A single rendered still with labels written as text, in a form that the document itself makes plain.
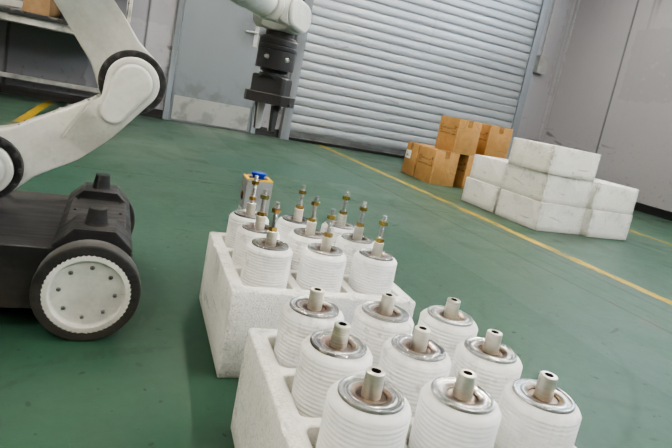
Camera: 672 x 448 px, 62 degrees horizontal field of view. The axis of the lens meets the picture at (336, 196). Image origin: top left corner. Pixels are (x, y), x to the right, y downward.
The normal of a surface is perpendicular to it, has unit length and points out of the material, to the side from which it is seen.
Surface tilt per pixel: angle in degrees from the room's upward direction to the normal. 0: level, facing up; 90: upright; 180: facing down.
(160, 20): 90
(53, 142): 90
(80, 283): 90
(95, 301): 90
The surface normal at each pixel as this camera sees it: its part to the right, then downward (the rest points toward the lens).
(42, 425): 0.19, -0.97
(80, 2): 0.45, 0.58
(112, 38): 0.35, 0.23
